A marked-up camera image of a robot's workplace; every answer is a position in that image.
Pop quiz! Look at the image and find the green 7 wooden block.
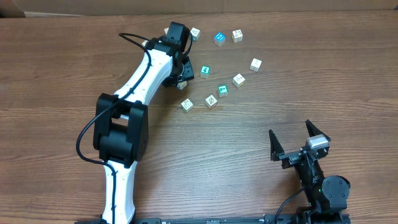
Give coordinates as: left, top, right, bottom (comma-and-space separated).
218, 85, 229, 98

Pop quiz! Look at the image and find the green 4 wooden block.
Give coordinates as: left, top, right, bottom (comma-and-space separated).
200, 65, 211, 78

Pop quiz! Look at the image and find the yellow G wooden block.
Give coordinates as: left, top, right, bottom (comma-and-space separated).
232, 73, 245, 88

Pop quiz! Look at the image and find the yellow anchor wooden block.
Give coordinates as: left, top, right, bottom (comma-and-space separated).
249, 58, 262, 72

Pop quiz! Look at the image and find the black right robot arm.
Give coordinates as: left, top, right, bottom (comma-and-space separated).
264, 120, 351, 224

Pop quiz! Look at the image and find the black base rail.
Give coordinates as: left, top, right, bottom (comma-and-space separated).
74, 213, 351, 224

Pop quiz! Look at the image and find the green J wooden block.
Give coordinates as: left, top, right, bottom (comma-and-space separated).
190, 27, 200, 42

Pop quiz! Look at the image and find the blue D wooden block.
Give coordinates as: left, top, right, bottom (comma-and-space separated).
177, 81, 187, 90

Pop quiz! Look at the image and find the yellow O wooden block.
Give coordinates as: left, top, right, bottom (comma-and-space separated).
232, 29, 243, 43

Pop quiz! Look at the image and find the red Y wooden block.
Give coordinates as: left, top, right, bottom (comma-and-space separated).
205, 95, 218, 109

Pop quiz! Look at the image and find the blue-top wooden block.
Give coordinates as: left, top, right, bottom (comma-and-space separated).
213, 32, 226, 47

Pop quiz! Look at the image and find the yellow-edged wooden block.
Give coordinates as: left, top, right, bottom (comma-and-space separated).
142, 40, 149, 47

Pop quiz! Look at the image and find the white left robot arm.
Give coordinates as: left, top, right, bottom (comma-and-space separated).
93, 22, 194, 223

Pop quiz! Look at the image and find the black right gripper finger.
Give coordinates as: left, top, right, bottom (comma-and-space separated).
305, 119, 331, 142
269, 129, 285, 161

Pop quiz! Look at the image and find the green-edged picture wooden block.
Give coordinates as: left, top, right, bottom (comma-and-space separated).
180, 98, 194, 113

